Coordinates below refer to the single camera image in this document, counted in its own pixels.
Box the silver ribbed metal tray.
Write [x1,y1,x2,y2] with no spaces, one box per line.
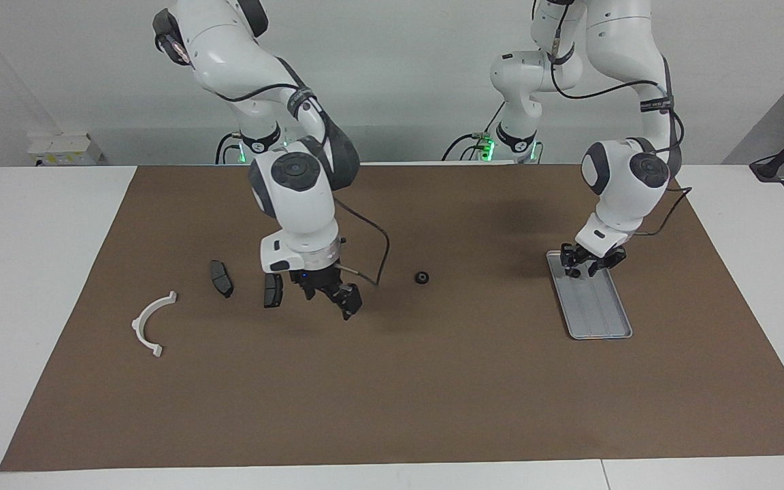
[546,250,634,340]

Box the short dark brake pad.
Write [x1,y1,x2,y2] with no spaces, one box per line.
[263,272,284,309]

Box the long dark brake pad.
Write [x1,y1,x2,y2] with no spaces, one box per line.
[210,259,235,299]

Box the brown table mat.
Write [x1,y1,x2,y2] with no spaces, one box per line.
[0,163,784,472]

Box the white power socket box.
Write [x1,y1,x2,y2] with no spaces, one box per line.
[28,133,103,166]

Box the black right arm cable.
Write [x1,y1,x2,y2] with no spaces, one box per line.
[191,58,391,288]

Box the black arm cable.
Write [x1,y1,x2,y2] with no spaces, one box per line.
[550,0,693,238]
[191,58,391,288]

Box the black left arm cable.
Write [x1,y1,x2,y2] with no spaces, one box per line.
[550,0,693,238]

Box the black base power cable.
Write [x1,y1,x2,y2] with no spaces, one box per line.
[442,102,510,162]
[214,133,243,165]

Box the white semicircular plastic bracket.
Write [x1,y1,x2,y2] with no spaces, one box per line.
[131,291,178,358]

